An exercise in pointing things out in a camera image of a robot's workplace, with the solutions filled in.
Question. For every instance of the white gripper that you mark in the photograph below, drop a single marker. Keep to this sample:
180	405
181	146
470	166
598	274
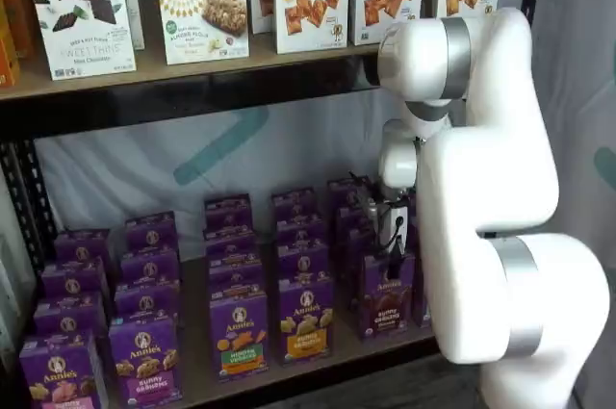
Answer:
398	223

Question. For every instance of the purple box brown patch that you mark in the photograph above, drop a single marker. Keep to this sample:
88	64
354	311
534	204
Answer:
355	260
387	303

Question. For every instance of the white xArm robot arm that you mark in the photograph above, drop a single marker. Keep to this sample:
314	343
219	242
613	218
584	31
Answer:
481	187

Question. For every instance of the purple Annie's snack box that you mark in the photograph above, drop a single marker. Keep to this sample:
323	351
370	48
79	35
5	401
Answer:
67	315
228	209
82	245
300	233
293	204
151	231
349	219
344	192
72	279
144	300
236	260
231	237
149	267
236	282

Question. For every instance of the purple box yellow patch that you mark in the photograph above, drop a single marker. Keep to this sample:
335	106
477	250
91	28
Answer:
305	327
303	262

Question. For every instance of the purple box green patch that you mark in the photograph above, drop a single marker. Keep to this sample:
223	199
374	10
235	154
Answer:
238	337

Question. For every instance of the brown shelf board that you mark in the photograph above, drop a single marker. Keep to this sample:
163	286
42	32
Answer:
192	74
192	332

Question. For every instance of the purple box violet patch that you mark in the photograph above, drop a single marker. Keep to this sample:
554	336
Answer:
144	361

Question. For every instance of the dark metal shelf rack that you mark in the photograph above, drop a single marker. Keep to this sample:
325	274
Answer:
144	110

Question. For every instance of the cream Simple Mills box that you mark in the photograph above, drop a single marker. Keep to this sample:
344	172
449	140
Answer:
202	14

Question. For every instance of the purple box pink patch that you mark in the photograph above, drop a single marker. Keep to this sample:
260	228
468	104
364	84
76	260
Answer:
60	375

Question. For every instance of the plain orange snack box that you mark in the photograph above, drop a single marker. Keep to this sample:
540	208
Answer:
12	19

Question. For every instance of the white backdrop sheet teal stripes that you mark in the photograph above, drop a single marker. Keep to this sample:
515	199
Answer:
120	173

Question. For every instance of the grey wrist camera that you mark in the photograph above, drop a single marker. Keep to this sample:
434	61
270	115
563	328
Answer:
375	209

